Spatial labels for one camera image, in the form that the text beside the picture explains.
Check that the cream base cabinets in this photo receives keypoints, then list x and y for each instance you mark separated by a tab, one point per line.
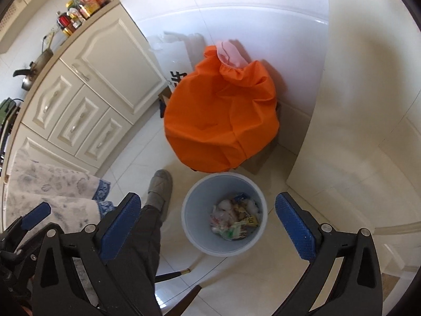
49	153

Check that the person's grey shoe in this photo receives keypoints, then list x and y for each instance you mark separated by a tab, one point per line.
159	184

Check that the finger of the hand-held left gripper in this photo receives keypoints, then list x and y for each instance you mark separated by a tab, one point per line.
19	258
34	215

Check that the cream corner cabinet door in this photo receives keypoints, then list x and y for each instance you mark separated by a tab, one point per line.
111	62

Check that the heap of wrappers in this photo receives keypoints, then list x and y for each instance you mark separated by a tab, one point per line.
230	220

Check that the white wall socket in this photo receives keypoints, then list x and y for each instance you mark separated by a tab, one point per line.
49	38

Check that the orange fabric bag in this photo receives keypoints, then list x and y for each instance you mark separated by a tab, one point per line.
217	115

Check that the steel wok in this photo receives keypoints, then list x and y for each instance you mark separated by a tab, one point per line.
36	65

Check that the brown cardboard box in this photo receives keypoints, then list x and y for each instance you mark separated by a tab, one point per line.
263	151

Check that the white rice bag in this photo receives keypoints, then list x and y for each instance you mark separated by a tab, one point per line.
174	52

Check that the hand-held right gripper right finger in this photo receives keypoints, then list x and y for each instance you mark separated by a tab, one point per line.
292	227

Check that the cream cabinet drawer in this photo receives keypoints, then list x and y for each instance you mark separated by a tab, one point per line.
54	105
102	138
79	120

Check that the grey plastic bin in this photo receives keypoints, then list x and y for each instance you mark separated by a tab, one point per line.
197	230

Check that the dark wooden table leg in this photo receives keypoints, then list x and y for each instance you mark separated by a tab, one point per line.
167	275
186	301

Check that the pink plastic bag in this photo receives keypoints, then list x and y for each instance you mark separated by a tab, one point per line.
230	56

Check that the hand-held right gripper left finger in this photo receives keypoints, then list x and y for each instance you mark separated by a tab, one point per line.
120	227

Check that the green electric cooker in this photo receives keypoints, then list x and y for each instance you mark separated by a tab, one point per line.
6	110

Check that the blue floral tablecloth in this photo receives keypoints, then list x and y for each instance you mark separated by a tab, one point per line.
49	181

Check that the person's dark trouser leg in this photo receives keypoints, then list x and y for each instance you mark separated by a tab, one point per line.
141	253

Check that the row of condiment bottles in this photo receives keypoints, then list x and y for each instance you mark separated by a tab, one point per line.
85	3

